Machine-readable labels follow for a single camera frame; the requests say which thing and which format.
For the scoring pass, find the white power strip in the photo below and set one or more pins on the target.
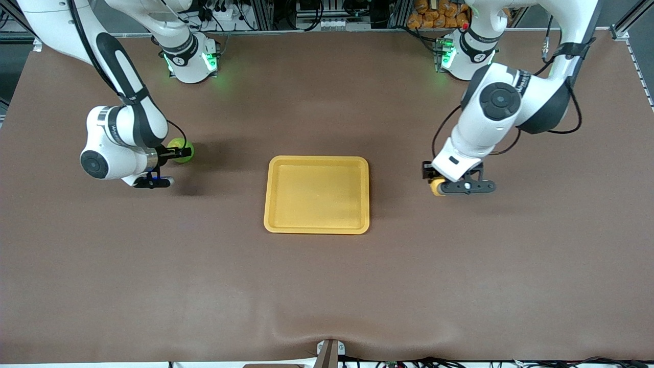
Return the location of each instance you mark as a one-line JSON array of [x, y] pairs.
[[232, 20]]

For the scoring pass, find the yellow plastic tray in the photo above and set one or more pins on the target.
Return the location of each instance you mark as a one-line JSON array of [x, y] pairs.
[[317, 197]]

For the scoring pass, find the white connector strip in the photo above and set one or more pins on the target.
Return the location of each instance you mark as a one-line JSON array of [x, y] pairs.
[[345, 24]]

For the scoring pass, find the yellow potato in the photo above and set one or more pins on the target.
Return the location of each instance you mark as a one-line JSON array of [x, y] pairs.
[[436, 187]]

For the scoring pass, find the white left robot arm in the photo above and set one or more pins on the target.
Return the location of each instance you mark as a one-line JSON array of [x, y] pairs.
[[490, 117]]

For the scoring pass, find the bag of orange items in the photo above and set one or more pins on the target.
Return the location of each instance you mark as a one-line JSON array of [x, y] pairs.
[[434, 15]]

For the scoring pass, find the aluminium frame post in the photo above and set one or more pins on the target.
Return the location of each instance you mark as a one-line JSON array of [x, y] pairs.
[[626, 25], [10, 20]]

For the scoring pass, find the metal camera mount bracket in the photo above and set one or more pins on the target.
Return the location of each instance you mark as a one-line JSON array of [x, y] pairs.
[[329, 353]]

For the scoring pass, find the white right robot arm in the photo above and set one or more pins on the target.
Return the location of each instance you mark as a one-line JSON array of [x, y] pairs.
[[117, 130]]

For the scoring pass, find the green apple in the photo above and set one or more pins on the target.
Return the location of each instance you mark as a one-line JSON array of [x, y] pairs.
[[185, 159]]

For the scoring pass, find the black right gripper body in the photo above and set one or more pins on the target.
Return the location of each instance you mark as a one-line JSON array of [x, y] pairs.
[[163, 155]]

